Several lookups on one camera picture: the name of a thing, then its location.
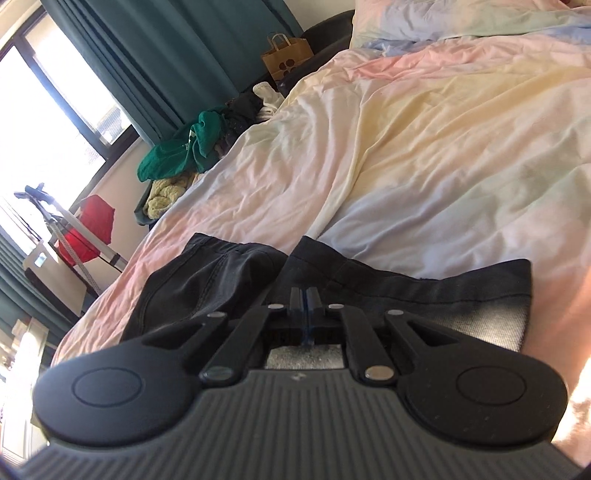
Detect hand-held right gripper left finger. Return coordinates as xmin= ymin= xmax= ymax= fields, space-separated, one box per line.
xmin=141 ymin=286 xmax=308 ymax=386

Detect bed with pastel sheet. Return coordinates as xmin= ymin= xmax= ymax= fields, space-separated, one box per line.
xmin=48 ymin=34 xmax=591 ymax=467

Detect pastel pillow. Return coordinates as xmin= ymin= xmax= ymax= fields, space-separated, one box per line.
xmin=349 ymin=0 xmax=591 ymax=51

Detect garment steamer stand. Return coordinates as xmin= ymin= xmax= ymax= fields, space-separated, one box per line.
xmin=14 ymin=184 xmax=127 ymax=296

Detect red garment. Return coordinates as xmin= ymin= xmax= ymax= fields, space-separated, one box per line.
xmin=58 ymin=195 xmax=115 ymax=266

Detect green garment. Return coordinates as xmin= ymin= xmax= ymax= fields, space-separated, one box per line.
xmin=137 ymin=111 xmax=227 ymax=182

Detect pile of black clothes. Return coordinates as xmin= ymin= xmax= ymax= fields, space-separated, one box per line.
xmin=215 ymin=92 xmax=264 ymax=155

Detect black pants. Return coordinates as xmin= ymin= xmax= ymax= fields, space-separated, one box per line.
xmin=122 ymin=233 xmax=533 ymax=370

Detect black armchair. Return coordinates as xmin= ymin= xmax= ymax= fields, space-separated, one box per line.
xmin=277 ymin=9 xmax=356 ymax=93

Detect dark laundry basket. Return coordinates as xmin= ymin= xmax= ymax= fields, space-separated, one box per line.
xmin=134 ymin=185 xmax=158 ymax=227

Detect white tower appliance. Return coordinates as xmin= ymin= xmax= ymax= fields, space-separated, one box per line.
xmin=23 ymin=240 xmax=100 ymax=319

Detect black framed window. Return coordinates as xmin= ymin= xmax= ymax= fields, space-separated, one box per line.
xmin=0 ymin=7 xmax=139 ymax=190

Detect brown paper bag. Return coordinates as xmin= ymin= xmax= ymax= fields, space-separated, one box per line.
xmin=261 ymin=33 xmax=315 ymax=86

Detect yellow knitted blanket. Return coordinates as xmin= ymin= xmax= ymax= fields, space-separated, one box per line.
xmin=144 ymin=173 xmax=199 ymax=219

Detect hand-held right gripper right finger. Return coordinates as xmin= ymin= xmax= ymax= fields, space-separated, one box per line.
xmin=306 ymin=286 xmax=463 ymax=384

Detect teal curtain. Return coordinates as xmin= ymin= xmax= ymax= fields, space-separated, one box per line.
xmin=0 ymin=233 xmax=98 ymax=324
xmin=41 ymin=0 xmax=305 ymax=148

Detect white cloth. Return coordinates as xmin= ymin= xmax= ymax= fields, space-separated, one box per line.
xmin=253 ymin=82 xmax=286 ymax=121

